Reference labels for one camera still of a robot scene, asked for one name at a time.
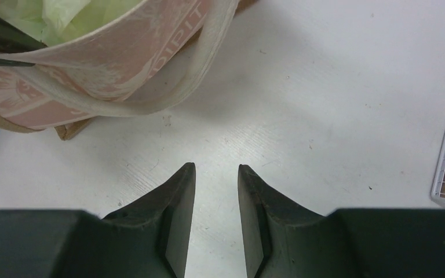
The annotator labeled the green plastic grocery bag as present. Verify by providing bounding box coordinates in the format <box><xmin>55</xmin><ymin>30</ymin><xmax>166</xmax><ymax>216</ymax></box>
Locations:
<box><xmin>0</xmin><ymin>0</ymin><xmax>140</xmax><ymax>46</ymax></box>

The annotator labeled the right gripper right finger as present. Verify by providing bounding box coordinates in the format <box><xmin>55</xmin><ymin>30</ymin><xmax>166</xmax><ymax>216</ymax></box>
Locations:
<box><xmin>238</xmin><ymin>165</ymin><xmax>445</xmax><ymax>277</ymax></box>

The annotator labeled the brown jute tote bag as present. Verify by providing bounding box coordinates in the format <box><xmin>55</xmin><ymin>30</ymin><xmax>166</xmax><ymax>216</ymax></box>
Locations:
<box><xmin>0</xmin><ymin>1</ymin><xmax>254</xmax><ymax>140</ymax></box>

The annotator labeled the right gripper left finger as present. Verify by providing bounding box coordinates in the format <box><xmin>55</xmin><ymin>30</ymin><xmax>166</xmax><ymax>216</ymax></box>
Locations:
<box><xmin>0</xmin><ymin>163</ymin><xmax>196</xmax><ymax>277</ymax></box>

